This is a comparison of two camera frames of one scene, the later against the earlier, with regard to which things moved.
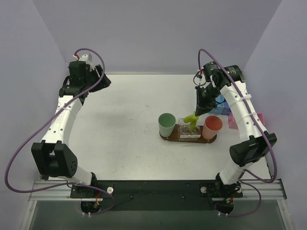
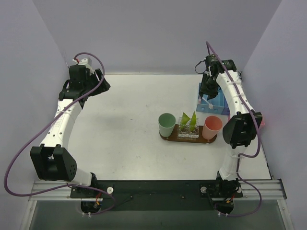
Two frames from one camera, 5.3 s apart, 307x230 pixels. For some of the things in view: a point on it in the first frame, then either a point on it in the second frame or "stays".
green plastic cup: (167, 122) stays
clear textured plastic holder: (184, 132) stays
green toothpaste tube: (191, 118) → (185, 119)
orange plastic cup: (211, 127) stays
